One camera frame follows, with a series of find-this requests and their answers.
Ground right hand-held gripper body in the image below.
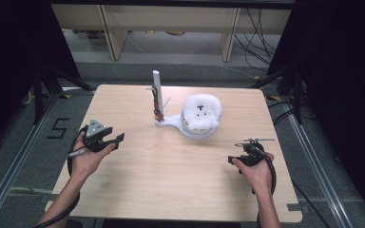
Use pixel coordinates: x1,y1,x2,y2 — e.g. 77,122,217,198
234,137,276,167

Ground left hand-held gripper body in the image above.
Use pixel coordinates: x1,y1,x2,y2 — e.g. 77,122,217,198
84,119,113,152

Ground brown bear keychain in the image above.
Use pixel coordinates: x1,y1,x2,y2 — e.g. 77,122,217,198
151,86,165,124

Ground white fluffy plush keychain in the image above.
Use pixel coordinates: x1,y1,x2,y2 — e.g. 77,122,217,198
182,93,223,132

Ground white hook stand with tray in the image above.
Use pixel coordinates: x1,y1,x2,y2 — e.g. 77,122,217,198
144,69,219,141

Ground person's right hand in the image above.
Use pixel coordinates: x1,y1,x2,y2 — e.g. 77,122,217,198
232,151,275,199

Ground person's left hand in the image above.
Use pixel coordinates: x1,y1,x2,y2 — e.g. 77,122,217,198
70,131,117,184

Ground black metal stand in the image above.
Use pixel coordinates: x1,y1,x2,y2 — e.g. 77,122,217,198
250,61,304,125
32,61,96,125

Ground dark curtain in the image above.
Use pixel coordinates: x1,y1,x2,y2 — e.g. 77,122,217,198
0,0,81,155
266,0,365,222

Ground light wooden shelf unit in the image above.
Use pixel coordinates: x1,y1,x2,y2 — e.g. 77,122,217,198
50,3,293,63

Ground grey cable plug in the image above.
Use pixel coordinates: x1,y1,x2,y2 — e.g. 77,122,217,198
67,148,88,159

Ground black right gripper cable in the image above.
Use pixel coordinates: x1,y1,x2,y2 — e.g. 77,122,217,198
250,146,278,228

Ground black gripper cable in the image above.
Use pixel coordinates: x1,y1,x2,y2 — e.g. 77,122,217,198
32,124,90,228
250,146,278,228

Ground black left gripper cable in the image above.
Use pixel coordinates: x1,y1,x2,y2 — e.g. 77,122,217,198
32,124,90,228

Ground black floor cables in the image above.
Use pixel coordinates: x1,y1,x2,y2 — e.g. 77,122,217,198
266,99,297,126

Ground metal floor rail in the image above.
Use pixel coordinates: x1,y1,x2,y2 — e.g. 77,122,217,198
0,93,60,228
285,101,354,228

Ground white floor cable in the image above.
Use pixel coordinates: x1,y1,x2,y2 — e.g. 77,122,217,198
218,64,259,80

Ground bundle of black cables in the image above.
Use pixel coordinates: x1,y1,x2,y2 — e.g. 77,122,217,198
233,8,282,71

